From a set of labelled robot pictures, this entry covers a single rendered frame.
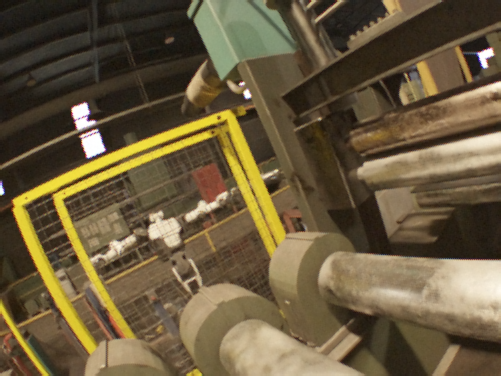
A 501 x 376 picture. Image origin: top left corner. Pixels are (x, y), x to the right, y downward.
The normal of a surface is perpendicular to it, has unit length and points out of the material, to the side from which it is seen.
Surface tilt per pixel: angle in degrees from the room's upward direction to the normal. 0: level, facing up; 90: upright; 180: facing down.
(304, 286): 90
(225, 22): 90
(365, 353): 90
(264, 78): 90
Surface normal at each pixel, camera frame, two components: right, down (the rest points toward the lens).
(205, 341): 0.46, -0.11
